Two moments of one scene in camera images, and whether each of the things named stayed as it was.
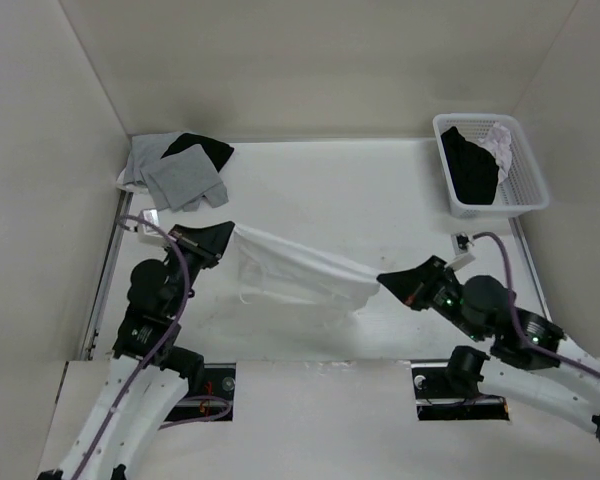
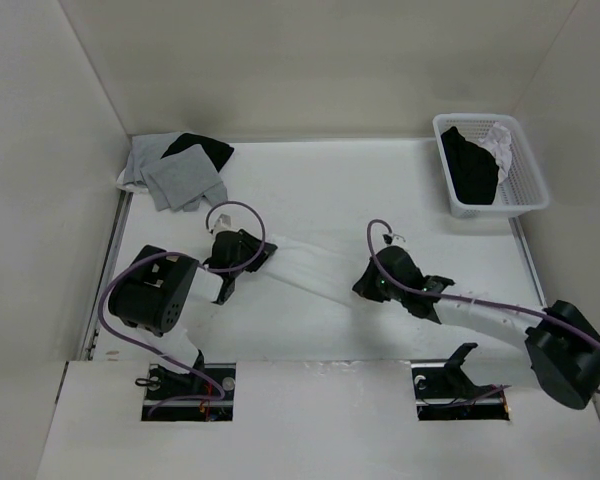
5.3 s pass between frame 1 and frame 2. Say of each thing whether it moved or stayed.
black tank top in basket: stayed
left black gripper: moved
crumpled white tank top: stayed
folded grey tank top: stayed
